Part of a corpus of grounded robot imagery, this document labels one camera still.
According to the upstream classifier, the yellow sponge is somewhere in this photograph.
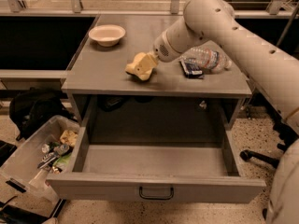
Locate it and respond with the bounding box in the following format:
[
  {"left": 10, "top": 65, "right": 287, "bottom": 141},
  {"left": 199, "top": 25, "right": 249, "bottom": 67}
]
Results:
[{"left": 125, "top": 63, "right": 152, "bottom": 81}]

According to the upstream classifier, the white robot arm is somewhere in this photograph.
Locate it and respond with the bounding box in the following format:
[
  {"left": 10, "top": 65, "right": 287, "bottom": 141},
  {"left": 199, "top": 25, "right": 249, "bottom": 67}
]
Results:
[{"left": 125, "top": 0, "right": 299, "bottom": 224}]

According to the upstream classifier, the grey open top drawer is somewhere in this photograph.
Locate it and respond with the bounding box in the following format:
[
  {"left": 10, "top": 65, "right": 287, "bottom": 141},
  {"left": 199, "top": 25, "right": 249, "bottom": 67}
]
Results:
[{"left": 48, "top": 111, "right": 265, "bottom": 203}]

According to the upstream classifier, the white bowl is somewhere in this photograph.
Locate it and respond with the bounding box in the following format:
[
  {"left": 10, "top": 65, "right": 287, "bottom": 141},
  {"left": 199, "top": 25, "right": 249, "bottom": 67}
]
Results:
[{"left": 89, "top": 24, "right": 126, "bottom": 47}]

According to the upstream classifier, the dark blue snack packet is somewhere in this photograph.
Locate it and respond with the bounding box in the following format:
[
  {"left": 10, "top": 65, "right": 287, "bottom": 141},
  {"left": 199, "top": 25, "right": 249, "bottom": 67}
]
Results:
[{"left": 179, "top": 60, "right": 204, "bottom": 78}]

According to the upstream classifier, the clear plastic water bottle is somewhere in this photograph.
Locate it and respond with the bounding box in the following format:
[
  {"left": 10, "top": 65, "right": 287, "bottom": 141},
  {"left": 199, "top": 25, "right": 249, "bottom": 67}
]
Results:
[{"left": 180, "top": 47, "right": 232, "bottom": 73}]

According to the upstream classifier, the crumpled yellow snack bag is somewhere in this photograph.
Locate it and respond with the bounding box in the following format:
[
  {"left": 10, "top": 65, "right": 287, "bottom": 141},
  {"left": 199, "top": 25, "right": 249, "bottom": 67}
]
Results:
[{"left": 60, "top": 130, "right": 78, "bottom": 147}]

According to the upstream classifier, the black backpack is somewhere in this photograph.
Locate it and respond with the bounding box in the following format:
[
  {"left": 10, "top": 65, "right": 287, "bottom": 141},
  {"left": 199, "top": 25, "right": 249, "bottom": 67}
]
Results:
[{"left": 9, "top": 89, "right": 74, "bottom": 141}]

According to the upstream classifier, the dark snack wrapper in bin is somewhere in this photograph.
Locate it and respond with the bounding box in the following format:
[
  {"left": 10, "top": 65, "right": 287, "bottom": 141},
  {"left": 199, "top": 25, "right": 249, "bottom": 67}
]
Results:
[{"left": 37, "top": 144, "right": 70, "bottom": 169}]

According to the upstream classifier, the clear plastic storage bin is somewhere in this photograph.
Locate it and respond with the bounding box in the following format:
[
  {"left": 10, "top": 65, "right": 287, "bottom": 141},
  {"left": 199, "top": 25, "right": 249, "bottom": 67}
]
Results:
[{"left": 0, "top": 116, "right": 79, "bottom": 203}]

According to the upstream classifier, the black drawer handle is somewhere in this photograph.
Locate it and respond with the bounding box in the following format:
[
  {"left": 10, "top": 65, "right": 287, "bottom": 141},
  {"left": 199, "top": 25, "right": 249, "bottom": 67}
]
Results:
[{"left": 138, "top": 186, "right": 175, "bottom": 201}]

